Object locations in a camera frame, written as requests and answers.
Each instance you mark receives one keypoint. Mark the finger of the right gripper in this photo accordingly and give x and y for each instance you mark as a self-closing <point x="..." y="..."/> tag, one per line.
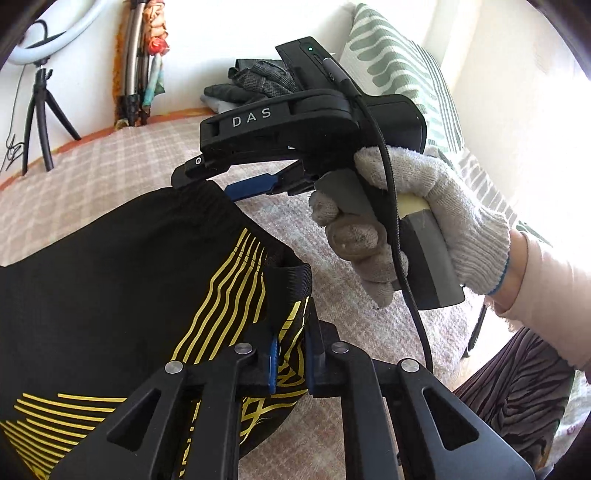
<point x="203" y="167"/>
<point x="249" y="186"/>

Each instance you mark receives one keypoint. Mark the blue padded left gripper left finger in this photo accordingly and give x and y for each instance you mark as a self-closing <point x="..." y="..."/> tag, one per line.
<point x="269" y="351"/>

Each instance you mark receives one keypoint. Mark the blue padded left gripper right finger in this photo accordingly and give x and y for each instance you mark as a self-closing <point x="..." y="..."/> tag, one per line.
<point x="321" y="376"/>

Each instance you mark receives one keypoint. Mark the black pants with yellow stripes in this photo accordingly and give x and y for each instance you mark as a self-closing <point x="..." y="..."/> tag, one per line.
<point x="173" y="275"/>

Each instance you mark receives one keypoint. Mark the pink sleeved right forearm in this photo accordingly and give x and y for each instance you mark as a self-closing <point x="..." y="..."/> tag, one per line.
<point x="548" y="295"/>

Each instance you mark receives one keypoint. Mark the white gloved right hand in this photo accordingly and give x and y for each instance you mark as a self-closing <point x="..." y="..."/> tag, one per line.
<point x="477" y="238"/>

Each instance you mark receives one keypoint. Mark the orange bed sheet edge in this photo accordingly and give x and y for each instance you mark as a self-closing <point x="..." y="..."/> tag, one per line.
<point x="160" y="118"/>

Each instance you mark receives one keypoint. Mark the stack of folded dark clothes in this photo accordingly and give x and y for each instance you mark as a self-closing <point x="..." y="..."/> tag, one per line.
<point x="249" y="81"/>

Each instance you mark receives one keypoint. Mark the green white patterned pillow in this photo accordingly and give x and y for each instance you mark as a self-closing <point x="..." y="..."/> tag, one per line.
<point x="383" y="61"/>

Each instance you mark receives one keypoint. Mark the folded silver tripod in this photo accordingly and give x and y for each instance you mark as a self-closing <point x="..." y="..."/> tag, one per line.
<point x="131" y="67"/>

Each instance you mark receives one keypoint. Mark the black mini tripod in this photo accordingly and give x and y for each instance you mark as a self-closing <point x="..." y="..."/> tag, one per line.
<point x="41" y="99"/>

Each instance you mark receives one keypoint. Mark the striped dark trousers leg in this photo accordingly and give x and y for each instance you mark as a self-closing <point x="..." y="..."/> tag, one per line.
<point x="522" y="394"/>

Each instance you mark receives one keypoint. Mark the white ring light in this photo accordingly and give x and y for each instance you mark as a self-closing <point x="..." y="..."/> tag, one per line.
<point x="38" y="53"/>

